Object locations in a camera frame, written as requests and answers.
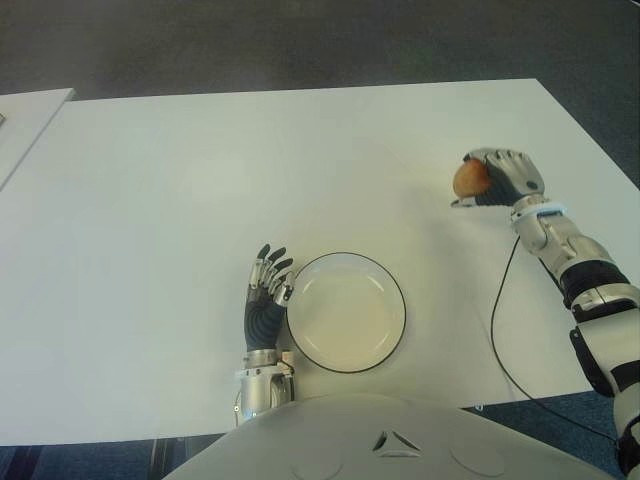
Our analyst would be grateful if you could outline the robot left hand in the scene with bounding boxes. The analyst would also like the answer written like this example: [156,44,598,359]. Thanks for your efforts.
[243,243,296,352]

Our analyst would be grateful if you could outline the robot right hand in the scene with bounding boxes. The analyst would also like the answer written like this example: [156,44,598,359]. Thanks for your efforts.
[449,147,545,209]

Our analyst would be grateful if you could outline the red yellow apple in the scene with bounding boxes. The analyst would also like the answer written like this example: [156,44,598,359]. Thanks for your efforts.
[452,158,492,199]

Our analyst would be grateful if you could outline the white plate black rim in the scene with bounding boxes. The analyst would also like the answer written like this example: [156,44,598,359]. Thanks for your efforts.
[285,252,408,374]

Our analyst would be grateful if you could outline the grey robot torso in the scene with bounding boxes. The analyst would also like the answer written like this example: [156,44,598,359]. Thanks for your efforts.
[162,392,621,480]

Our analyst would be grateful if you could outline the black cable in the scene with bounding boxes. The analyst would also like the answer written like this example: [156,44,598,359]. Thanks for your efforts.
[489,233,622,447]

